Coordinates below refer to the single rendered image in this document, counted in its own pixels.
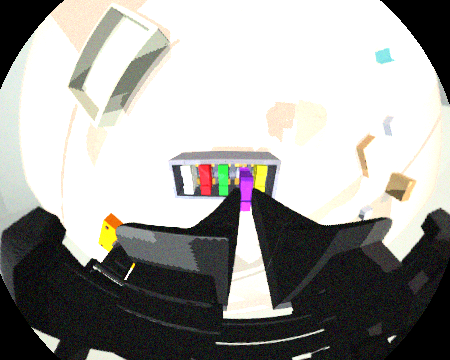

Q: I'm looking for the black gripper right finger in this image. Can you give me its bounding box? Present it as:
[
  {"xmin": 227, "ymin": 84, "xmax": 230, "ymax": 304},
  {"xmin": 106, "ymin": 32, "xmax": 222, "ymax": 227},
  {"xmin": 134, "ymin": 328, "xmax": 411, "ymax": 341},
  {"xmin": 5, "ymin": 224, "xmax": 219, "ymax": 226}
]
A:
[{"xmin": 250, "ymin": 188, "xmax": 393, "ymax": 311}]

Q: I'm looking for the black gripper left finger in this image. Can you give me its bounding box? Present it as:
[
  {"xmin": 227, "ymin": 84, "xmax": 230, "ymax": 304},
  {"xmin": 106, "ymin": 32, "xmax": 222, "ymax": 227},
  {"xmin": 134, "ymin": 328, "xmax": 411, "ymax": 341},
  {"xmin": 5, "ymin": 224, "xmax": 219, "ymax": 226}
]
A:
[{"xmin": 114, "ymin": 188, "xmax": 242, "ymax": 311}]

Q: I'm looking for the yellow fuse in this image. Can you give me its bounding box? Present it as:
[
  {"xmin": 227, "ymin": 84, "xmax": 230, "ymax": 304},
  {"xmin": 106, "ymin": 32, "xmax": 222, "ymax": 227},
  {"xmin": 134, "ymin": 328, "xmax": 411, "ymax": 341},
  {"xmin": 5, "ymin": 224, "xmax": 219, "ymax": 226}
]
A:
[{"xmin": 253, "ymin": 164, "xmax": 268, "ymax": 192}]

